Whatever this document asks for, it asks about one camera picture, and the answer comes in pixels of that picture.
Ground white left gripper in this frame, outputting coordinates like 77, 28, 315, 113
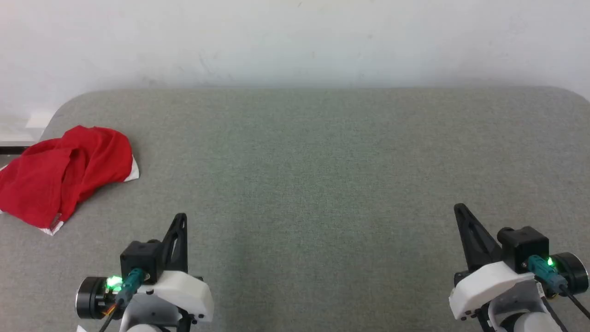
76, 213, 215, 323

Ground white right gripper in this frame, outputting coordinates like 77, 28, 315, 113
449, 203, 589, 320

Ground red shorts with white stripes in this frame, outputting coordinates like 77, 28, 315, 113
0, 125, 140, 236

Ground grey green sofa cushion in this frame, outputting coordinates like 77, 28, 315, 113
0, 87, 590, 332

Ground black right cable teal plug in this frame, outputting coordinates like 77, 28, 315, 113
527, 255, 590, 321

